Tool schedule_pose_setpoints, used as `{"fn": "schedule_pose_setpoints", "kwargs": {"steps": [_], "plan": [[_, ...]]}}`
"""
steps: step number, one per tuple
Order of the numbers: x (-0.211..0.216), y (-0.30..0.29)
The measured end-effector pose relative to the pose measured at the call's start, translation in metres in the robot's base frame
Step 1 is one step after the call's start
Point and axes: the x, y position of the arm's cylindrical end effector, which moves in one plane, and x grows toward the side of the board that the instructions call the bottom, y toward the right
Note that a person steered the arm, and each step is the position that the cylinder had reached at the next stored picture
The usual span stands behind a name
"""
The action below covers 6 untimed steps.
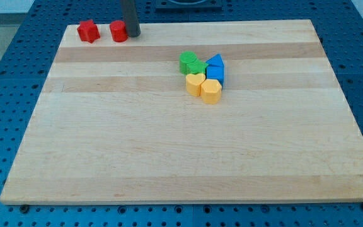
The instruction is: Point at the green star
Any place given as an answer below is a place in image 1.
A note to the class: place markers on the grey cylindrical pointer rod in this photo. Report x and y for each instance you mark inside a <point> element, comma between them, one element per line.
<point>130,16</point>

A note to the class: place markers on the red star block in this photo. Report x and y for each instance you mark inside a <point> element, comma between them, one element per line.
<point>88,31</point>

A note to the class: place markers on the blue triangle block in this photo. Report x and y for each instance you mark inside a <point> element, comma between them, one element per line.
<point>216,61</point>

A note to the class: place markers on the yellow heart block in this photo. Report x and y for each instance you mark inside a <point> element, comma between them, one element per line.
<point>193,83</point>

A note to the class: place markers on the yellow hexagon block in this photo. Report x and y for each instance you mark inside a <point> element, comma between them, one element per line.
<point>211,91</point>

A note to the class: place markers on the light wooden board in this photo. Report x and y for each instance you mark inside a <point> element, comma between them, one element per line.
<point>114,123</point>

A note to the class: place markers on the green cylinder block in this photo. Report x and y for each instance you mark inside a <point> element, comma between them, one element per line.
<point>185,58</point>

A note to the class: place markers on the green star block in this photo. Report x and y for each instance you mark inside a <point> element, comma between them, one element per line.
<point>197,67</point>

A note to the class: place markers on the red cylinder block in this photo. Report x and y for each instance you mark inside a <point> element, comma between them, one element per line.
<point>118,31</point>

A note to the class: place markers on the blue cube block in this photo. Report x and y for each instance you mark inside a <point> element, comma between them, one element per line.
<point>215,72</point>

